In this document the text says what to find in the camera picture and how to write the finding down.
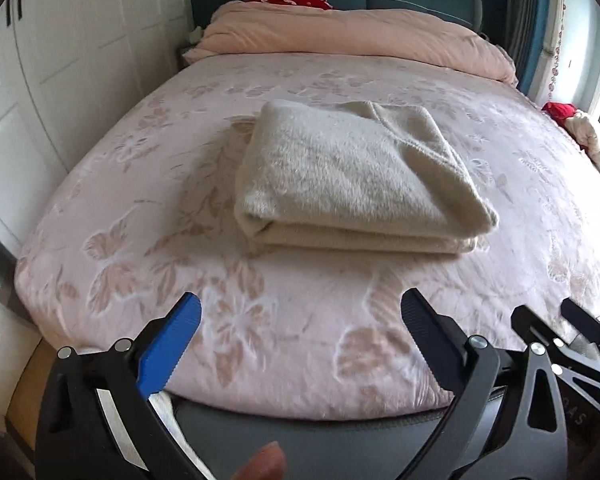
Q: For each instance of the grey bed frame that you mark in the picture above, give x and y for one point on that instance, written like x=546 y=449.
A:
x=330 y=440

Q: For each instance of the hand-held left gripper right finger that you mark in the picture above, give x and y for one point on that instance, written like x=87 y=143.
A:
x=427 y=340

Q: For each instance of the person's left hand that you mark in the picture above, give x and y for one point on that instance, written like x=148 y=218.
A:
x=262 y=465

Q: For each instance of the pink duvet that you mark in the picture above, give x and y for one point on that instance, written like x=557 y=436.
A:
x=355 y=35

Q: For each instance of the pink floral bedspread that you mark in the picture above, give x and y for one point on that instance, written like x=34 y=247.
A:
x=280 y=320

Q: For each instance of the grey pleated curtain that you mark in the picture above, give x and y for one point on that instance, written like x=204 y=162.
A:
x=527 y=10

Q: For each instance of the white wardrobe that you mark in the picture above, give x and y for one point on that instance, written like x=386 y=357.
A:
x=80 y=35

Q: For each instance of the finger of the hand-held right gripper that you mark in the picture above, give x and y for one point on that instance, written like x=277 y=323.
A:
x=530 y=325
x=580 y=317

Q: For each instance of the red cloth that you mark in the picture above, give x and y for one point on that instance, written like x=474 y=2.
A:
x=560 y=111

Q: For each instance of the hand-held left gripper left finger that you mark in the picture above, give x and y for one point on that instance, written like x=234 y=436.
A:
x=172 y=345

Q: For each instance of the cream knit sweater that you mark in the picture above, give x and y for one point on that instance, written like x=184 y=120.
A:
x=350 y=175

